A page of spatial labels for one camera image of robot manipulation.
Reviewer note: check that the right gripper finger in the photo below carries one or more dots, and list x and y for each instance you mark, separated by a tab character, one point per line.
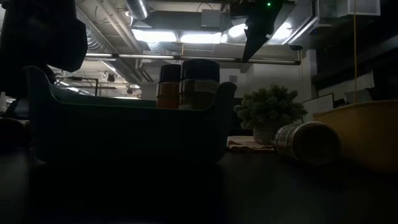
258	34

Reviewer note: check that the green-labelled spice jar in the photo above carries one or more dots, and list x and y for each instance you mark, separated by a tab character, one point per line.
199	71

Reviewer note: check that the orange spice jar black cap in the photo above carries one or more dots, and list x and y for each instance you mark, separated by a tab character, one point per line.
168	93

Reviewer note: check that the ribbed glass spice jar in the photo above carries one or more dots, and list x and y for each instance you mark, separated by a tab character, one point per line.
311	143

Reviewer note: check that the grey ceiling box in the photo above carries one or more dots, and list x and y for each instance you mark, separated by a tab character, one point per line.
211	18

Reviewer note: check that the ceiling light panel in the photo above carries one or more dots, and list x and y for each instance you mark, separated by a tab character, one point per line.
155	35
200	38

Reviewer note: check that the potted green succulent plant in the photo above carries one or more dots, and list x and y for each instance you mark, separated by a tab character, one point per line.
267	105

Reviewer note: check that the white board panel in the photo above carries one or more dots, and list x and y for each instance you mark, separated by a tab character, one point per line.
318	107

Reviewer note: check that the white ceiling unit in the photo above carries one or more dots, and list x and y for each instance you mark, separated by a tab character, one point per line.
368	7

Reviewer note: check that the pink cloth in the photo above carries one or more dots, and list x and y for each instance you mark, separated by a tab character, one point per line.
242	144

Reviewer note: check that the teal plastic bin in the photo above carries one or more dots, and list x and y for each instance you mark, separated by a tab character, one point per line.
124	133

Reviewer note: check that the yellow plastic bin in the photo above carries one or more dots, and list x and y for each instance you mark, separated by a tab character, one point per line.
367	133

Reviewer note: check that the black station frame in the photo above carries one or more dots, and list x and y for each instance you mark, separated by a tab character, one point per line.
82	78

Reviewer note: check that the silver ventilation duct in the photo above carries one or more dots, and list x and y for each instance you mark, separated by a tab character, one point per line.
138	8

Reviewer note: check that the silver overhead frame bar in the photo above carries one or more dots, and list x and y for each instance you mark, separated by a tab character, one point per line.
149	56

